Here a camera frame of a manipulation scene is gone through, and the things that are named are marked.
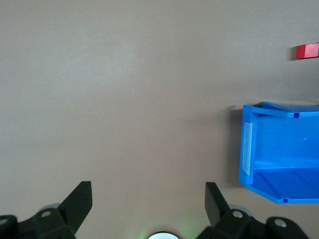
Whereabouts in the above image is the blue plastic storage bin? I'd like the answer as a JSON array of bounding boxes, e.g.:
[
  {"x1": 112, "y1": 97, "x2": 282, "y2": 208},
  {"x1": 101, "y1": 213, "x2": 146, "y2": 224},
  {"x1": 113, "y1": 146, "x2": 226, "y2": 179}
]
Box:
[{"x1": 237, "y1": 101, "x2": 319, "y2": 205}]

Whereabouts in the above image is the brown table mat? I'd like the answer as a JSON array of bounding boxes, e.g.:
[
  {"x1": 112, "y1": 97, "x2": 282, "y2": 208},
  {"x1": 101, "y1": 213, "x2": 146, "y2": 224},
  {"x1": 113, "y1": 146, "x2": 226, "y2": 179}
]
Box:
[{"x1": 0, "y1": 0, "x2": 319, "y2": 239}]

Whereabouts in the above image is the small red cube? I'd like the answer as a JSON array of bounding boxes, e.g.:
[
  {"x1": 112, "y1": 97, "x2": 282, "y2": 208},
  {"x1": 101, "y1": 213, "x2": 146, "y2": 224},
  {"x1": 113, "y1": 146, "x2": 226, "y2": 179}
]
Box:
[{"x1": 296, "y1": 42, "x2": 319, "y2": 60}]

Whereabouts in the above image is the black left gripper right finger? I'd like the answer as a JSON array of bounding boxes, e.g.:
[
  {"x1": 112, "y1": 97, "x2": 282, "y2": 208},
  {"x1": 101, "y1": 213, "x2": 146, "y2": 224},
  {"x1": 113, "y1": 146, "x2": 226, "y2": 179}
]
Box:
[{"x1": 199, "y1": 182, "x2": 310, "y2": 239}]

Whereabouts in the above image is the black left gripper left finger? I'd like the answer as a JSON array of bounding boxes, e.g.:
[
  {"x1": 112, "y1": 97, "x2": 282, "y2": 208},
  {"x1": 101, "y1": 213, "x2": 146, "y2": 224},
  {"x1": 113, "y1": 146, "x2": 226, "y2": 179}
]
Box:
[{"x1": 0, "y1": 181, "x2": 93, "y2": 239}]

